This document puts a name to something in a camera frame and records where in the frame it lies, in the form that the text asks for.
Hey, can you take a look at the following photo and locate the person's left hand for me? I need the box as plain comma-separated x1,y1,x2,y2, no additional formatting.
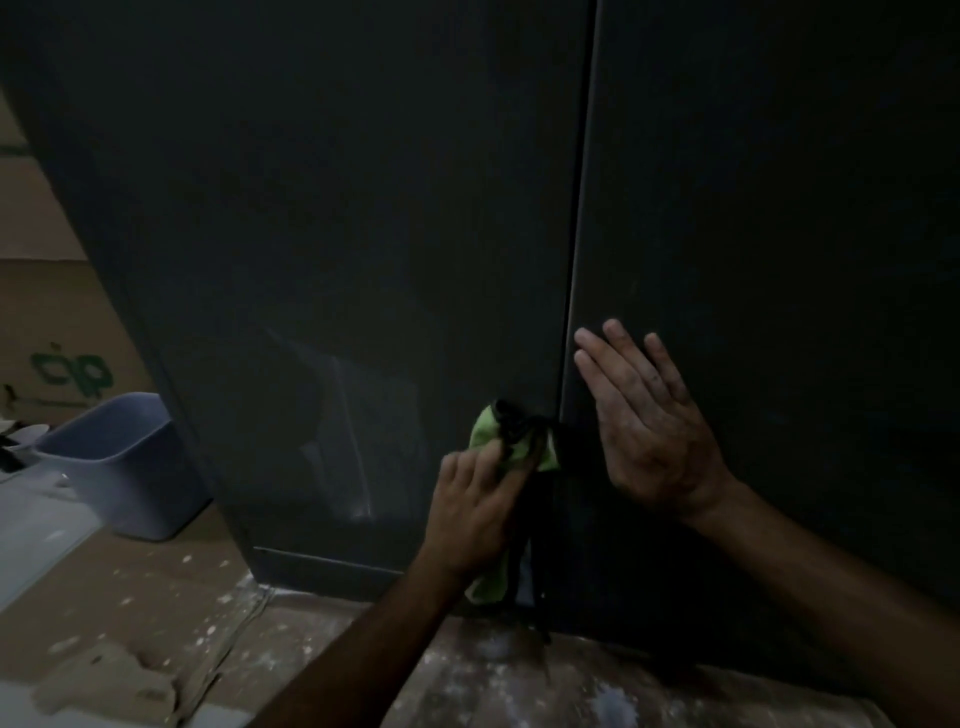
417,438,543,585

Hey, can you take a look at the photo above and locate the person's right hand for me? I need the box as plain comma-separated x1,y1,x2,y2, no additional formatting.
572,318,741,524

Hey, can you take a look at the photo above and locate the green and black cleaning cloth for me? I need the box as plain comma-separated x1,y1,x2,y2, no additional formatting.
463,399,564,609

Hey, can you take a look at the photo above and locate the person's right forearm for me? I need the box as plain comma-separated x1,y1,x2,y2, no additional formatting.
686,480,960,728

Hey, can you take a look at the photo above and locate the person's left forearm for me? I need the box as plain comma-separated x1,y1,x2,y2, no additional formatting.
247,549,485,728

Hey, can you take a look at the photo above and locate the dark grey cabinet door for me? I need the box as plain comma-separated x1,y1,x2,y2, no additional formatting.
558,0,960,699
0,0,599,601

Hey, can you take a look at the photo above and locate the dark grey metal cabinet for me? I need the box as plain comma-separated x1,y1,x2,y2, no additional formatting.
0,0,960,699

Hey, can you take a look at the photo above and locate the paint-spattered brown floor sheet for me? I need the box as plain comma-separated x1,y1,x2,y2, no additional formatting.
0,504,901,728

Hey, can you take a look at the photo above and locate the grey-blue plastic bin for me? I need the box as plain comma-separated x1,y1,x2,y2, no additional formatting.
31,391,213,543

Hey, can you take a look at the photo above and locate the torn brown cardboard piece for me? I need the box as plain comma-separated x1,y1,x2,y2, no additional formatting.
33,643,181,726

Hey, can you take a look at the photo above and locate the cardboard box with green print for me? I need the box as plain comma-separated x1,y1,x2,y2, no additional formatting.
0,258,156,430

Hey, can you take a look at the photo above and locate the white flat board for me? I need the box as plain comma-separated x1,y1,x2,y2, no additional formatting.
0,465,106,610

